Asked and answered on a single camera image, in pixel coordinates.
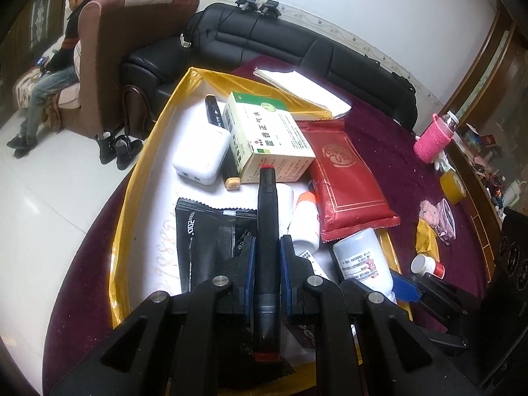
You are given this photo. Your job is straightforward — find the red cap small bottle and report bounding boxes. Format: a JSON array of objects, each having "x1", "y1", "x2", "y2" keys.
[{"x1": 410, "y1": 254, "x2": 445, "y2": 279}]

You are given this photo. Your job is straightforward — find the yellow foil packet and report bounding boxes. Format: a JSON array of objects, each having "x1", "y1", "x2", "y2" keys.
[{"x1": 415, "y1": 218, "x2": 440, "y2": 262}]

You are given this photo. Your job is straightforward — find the white round pill bottle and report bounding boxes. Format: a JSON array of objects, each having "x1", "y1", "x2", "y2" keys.
[{"x1": 332, "y1": 228, "x2": 396, "y2": 303}]

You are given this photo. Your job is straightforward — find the clear zip pouch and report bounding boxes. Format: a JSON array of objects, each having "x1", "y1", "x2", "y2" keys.
[{"x1": 434, "y1": 198, "x2": 456, "y2": 245}]

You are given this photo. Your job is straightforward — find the black teal cap marker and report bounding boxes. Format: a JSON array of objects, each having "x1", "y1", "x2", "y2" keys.
[{"x1": 253, "y1": 165, "x2": 281, "y2": 363}]

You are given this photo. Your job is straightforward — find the printed ruler card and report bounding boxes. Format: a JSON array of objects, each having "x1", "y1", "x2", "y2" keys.
[{"x1": 296, "y1": 249, "x2": 329, "y2": 280}]

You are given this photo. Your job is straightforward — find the red foil snack pack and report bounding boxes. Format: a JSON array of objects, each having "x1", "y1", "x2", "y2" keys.
[{"x1": 297, "y1": 120, "x2": 401, "y2": 242}]

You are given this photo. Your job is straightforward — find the black foil snack bag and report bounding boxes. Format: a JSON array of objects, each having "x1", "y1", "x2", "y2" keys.
[{"x1": 175, "y1": 198, "x2": 257, "y2": 293}]

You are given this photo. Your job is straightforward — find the orange cap glue bottle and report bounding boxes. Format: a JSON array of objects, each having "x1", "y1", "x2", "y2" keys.
[{"x1": 288, "y1": 191, "x2": 320, "y2": 256}]

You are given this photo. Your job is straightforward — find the long black marker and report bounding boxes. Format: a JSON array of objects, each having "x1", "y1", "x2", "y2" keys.
[{"x1": 204, "y1": 95, "x2": 241, "y2": 191}]

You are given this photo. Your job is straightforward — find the white square plastic bottle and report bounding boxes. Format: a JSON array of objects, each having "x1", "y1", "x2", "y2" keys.
[{"x1": 173, "y1": 122, "x2": 221, "y2": 186}]

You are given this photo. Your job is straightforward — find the green white medicine box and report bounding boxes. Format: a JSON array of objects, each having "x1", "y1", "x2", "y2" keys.
[{"x1": 222, "y1": 92, "x2": 315, "y2": 184}]

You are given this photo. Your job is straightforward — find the pink plush toy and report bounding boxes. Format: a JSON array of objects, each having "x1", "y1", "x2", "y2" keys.
[{"x1": 419, "y1": 200, "x2": 440, "y2": 228}]

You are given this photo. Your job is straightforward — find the white glove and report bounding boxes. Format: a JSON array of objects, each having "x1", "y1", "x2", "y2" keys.
[{"x1": 432, "y1": 150, "x2": 454, "y2": 174}]

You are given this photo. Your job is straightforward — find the cluttered wooden shelf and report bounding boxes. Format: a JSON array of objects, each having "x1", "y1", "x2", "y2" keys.
[{"x1": 454, "y1": 124, "x2": 527, "y2": 220}]

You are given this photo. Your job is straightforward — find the gold cardboard tray box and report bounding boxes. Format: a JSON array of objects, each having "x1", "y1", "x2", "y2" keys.
[{"x1": 107, "y1": 66, "x2": 413, "y2": 393}]

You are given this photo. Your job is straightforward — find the black shoes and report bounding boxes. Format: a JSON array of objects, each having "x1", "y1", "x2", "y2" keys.
[{"x1": 96, "y1": 131, "x2": 143, "y2": 171}]

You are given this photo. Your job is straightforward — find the white paper stack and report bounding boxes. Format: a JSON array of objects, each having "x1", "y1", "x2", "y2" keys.
[{"x1": 253, "y1": 68, "x2": 352, "y2": 118}]

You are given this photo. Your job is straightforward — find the seated man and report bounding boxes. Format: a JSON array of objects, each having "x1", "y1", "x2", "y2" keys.
[{"x1": 6, "y1": 0, "x2": 92, "y2": 158}]

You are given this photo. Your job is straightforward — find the black leather sofa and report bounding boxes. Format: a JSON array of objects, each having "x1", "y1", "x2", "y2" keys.
[{"x1": 121, "y1": 3, "x2": 418, "y2": 131}]

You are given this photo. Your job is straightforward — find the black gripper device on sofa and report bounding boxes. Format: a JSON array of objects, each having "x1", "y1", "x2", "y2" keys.
[{"x1": 235, "y1": 0, "x2": 259, "y2": 12}]

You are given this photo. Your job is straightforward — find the brown armchair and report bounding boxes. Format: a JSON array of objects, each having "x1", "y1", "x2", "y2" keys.
[{"x1": 59, "y1": 0, "x2": 200, "y2": 139}]

